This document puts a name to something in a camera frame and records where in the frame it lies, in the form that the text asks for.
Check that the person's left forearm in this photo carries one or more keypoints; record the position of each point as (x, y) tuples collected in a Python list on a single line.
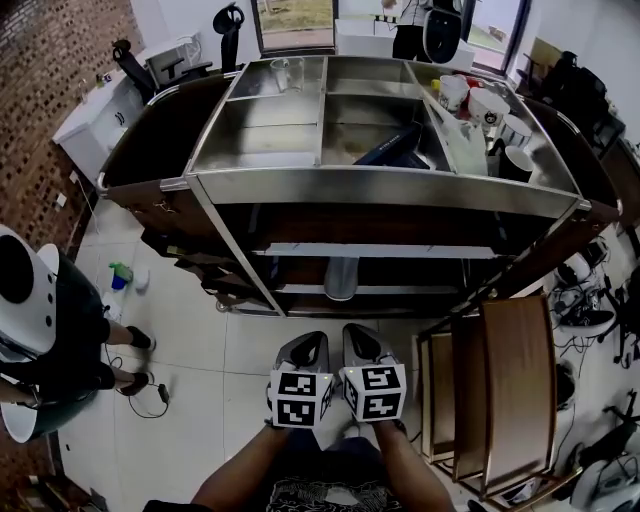
[(240, 475)]

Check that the wooden shelf unit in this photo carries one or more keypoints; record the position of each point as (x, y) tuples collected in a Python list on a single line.
[(520, 380)]

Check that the clear glass pitcher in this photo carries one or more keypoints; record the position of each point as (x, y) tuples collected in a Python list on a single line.
[(287, 75)]

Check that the white cabinet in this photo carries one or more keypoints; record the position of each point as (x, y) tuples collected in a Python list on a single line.
[(95, 115)]

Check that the white printed mug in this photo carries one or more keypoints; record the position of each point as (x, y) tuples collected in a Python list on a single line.
[(452, 95)]

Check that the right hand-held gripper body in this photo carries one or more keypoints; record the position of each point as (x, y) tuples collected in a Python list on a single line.
[(380, 400)]

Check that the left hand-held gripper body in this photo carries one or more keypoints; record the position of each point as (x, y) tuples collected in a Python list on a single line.
[(297, 405)]

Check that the steel and wood housekeeping cart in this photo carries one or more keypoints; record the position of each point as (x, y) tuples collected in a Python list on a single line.
[(380, 187)]

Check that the white bottle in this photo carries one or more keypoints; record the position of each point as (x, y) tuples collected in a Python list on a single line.
[(141, 280)]

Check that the white backpack device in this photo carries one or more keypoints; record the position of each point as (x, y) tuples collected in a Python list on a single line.
[(590, 315), (580, 265), (600, 485), (565, 385)]

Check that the dark framed window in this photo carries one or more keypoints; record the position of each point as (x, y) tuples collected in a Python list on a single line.
[(256, 25)]

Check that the black mug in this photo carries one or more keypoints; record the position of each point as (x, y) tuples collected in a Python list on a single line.
[(515, 172)]

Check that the person's blue denim shorts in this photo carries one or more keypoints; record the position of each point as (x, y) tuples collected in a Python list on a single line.
[(350, 457)]

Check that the white cat-print bowl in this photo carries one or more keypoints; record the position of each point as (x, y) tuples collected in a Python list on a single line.
[(487, 107)]

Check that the white box appliance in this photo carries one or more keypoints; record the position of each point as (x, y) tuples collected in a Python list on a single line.
[(155, 57)]

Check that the person's right forearm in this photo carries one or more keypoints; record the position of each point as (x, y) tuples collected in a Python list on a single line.
[(410, 465)]

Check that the dark blue box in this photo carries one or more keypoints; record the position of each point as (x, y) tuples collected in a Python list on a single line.
[(390, 147)]

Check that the green spray bottle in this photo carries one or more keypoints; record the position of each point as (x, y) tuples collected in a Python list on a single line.
[(120, 280)]

